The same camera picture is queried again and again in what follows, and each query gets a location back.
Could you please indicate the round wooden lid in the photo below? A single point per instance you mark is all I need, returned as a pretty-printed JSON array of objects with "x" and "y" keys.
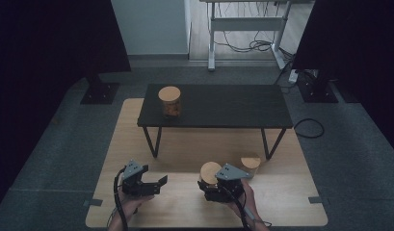
[{"x": 209, "y": 172}]

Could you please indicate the white desk frame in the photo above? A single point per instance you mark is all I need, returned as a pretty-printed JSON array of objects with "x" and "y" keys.
[{"x": 246, "y": 24}]

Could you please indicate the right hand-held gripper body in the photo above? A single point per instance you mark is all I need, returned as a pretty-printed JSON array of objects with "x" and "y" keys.
[{"x": 230, "y": 183}]

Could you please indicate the black curtain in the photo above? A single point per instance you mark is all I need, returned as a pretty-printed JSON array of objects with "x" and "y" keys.
[
  {"x": 50, "y": 38},
  {"x": 355, "y": 38}
]

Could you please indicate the person's left hand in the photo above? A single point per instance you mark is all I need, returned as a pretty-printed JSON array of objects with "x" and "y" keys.
[{"x": 133, "y": 202}]

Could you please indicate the grey partition panel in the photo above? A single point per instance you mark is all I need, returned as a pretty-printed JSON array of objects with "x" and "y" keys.
[{"x": 149, "y": 25}]

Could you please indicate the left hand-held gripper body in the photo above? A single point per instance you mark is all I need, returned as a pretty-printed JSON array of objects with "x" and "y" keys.
[{"x": 135, "y": 179}]

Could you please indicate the white power strip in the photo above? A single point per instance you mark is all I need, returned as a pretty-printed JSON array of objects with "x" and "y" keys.
[{"x": 293, "y": 76}]

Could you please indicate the black shelf with metal legs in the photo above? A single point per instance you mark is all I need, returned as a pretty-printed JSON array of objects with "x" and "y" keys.
[{"x": 217, "y": 104}]

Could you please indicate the black stand base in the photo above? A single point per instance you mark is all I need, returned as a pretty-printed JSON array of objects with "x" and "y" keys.
[
  {"x": 99, "y": 93},
  {"x": 316, "y": 89}
]

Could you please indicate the person's right hand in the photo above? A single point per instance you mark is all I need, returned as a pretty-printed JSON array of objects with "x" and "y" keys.
[{"x": 249, "y": 199}]

